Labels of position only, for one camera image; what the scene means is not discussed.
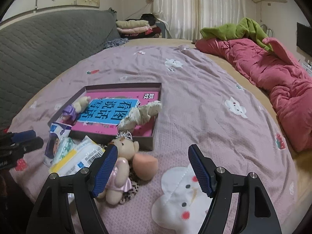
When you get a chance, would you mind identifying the beige bear pink dress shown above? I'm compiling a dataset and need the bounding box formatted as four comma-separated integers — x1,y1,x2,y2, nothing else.
98,132,139,206

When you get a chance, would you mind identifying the yellow white tissue pack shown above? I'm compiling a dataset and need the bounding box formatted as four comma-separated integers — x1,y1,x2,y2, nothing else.
49,136,105,176

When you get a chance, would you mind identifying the peach makeup sponge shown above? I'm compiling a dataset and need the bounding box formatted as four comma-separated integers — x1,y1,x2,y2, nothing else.
132,153,158,181

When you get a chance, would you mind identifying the green flower tissue pack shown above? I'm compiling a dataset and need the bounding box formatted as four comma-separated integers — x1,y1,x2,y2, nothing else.
52,137,74,165

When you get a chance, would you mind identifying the cream bear purple dress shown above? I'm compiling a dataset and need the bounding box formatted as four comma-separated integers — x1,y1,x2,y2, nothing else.
61,96,91,125

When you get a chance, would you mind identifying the floral white fabric scrunchie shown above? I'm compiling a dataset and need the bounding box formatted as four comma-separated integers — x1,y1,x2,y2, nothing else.
117,100,162,132

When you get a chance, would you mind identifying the pink blue children's book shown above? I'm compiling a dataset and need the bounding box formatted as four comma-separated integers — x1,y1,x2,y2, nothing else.
72,89,160,135

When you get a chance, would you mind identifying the dark cardboard box tray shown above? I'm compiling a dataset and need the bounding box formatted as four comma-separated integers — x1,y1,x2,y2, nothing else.
48,82,161,144

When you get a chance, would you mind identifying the pink purple bed sheet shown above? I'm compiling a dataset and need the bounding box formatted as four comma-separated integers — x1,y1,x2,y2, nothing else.
10,46,297,233

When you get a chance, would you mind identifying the grey quilted headboard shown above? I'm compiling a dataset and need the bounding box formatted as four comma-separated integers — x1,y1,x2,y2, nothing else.
1,9,120,130

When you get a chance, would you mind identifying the dark patterned cloth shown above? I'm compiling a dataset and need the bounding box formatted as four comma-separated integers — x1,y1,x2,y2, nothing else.
104,38,129,49

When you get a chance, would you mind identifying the pink quilted comforter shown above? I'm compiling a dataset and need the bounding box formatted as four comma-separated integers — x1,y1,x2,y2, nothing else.
195,37,311,152

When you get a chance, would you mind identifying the folded clothes pile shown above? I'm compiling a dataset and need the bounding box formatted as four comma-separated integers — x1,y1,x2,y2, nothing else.
116,14,162,40

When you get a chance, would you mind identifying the green blanket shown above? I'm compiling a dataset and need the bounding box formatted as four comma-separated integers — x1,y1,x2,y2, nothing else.
200,18,273,51

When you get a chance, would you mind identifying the white striped curtain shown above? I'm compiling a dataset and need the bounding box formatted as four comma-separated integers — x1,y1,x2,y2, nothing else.
153,0,246,40

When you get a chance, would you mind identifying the black wall television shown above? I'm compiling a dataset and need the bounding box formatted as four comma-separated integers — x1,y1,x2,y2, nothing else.
297,22,312,56

